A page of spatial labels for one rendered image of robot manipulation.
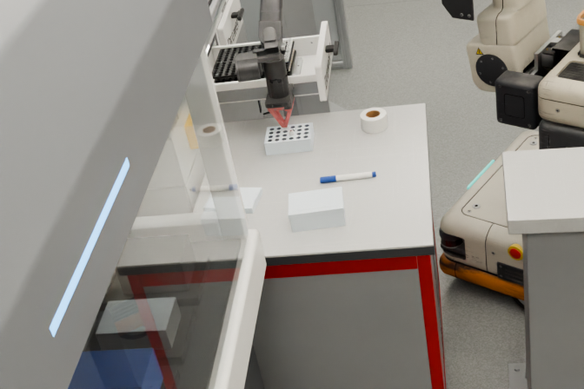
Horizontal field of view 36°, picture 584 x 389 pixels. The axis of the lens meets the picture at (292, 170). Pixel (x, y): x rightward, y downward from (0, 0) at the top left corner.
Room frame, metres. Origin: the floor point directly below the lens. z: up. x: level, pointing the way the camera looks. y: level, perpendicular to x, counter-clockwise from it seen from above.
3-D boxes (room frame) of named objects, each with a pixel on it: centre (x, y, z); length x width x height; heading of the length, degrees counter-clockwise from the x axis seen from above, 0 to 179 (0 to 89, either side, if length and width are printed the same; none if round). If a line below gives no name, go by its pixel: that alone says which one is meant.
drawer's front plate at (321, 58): (2.27, -0.15, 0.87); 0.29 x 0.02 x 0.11; 168
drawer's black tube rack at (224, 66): (2.31, 0.05, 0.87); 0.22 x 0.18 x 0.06; 78
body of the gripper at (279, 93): (2.06, -0.01, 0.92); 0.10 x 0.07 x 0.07; 168
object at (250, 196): (1.82, 0.16, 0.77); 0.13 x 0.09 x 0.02; 70
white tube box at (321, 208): (1.68, -0.04, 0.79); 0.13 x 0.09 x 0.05; 84
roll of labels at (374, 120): (2.04, -0.24, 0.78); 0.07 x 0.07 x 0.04
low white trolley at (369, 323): (1.87, -0.05, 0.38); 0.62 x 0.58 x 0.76; 168
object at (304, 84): (2.31, 0.06, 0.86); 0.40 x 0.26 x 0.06; 78
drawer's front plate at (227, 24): (2.64, 0.10, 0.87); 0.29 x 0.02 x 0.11; 168
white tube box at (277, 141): (2.03, -0.01, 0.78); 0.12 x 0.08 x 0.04; 80
